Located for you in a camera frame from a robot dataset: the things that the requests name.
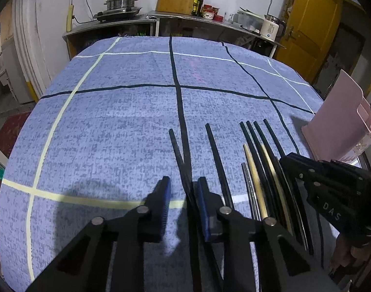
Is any metal chopstick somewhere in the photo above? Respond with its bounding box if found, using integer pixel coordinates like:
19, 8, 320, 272
241, 163, 260, 220

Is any metal kitchen shelf table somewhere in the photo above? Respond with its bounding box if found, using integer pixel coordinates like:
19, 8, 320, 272
146, 11, 284, 58

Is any person's right hand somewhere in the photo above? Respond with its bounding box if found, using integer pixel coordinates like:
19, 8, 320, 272
330, 233, 371, 274

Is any beige wooden chopstick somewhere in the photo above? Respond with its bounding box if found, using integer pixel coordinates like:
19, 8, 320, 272
261, 144, 293, 235
244, 144, 268, 220

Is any pink plastic utensil holder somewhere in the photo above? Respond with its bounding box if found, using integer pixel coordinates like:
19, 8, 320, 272
302, 70, 371, 163

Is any blue checked tablecloth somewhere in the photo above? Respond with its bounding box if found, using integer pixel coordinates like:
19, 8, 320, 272
0, 37, 323, 291

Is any yellow wooden door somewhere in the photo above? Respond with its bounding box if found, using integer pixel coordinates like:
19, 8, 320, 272
275, 0, 342, 83

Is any white electric kettle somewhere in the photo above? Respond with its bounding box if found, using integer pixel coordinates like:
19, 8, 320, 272
260, 15, 286, 42

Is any clear storage container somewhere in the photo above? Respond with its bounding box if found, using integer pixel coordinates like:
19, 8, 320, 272
233, 8, 264, 32

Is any red lidded jar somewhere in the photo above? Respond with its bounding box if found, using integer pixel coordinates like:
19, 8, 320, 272
201, 4, 219, 20

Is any green oil bottle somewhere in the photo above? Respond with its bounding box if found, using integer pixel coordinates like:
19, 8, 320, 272
191, 0, 199, 16

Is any black induction cooker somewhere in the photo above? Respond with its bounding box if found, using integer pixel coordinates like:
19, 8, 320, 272
94, 7, 141, 22

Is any dark oil bottle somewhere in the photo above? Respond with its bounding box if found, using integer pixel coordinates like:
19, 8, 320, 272
197, 0, 204, 17

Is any yellow power strip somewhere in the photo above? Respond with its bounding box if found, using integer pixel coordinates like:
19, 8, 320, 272
66, 4, 74, 32

